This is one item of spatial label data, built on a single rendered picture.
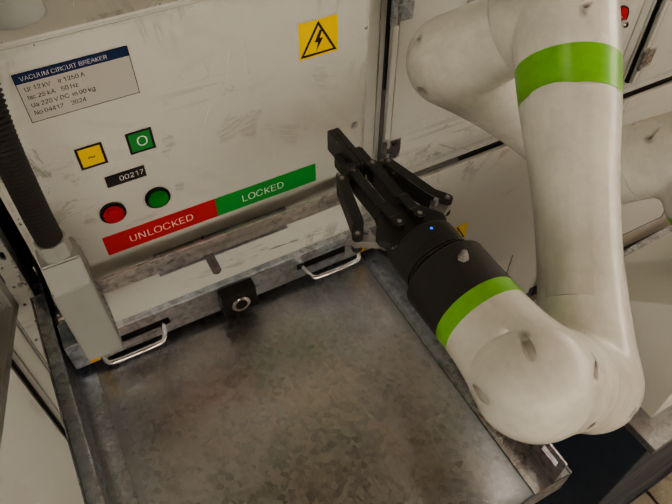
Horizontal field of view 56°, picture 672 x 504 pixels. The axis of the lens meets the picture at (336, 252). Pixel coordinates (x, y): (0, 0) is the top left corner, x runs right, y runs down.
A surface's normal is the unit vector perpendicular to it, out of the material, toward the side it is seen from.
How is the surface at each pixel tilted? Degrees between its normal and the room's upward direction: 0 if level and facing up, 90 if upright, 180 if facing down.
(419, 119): 90
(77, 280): 61
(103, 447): 0
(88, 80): 90
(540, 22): 53
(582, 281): 32
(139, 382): 0
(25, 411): 90
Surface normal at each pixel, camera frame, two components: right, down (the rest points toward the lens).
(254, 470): 0.00, -0.65
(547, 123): -0.77, -0.02
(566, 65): -0.37, -0.11
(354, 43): 0.48, 0.66
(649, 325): -0.87, 0.37
